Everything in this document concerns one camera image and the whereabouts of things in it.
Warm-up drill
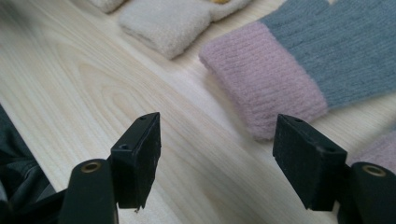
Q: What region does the dark cloth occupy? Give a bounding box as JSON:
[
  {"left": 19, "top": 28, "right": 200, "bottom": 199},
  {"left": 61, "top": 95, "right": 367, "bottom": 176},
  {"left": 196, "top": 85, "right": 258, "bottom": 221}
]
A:
[{"left": 0, "top": 104, "right": 58, "bottom": 203}]

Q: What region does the beige knitted glove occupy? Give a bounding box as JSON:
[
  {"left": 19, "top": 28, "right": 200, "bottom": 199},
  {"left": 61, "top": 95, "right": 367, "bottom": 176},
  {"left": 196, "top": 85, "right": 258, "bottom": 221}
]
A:
[
  {"left": 88, "top": 0, "right": 126, "bottom": 14},
  {"left": 118, "top": 0, "right": 254, "bottom": 61}
]

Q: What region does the grey and pink knitted glove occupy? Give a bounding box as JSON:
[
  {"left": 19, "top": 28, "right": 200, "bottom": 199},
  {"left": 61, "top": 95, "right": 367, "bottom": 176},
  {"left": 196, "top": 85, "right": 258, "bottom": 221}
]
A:
[{"left": 347, "top": 123, "right": 396, "bottom": 175}]

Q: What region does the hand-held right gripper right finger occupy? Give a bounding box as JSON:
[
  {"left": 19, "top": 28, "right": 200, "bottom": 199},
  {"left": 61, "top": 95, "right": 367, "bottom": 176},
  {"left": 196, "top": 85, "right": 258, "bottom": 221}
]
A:
[{"left": 273, "top": 114, "right": 348, "bottom": 212}]

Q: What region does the pink and grey sock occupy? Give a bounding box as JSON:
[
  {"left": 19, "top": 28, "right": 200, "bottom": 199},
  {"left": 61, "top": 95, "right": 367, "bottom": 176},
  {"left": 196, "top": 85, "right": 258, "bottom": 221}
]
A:
[{"left": 199, "top": 0, "right": 396, "bottom": 142}]

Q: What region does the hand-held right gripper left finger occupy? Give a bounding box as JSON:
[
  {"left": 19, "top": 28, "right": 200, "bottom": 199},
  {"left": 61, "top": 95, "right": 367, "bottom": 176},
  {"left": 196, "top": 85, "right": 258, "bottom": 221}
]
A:
[{"left": 110, "top": 111, "right": 163, "bottom": 210}]

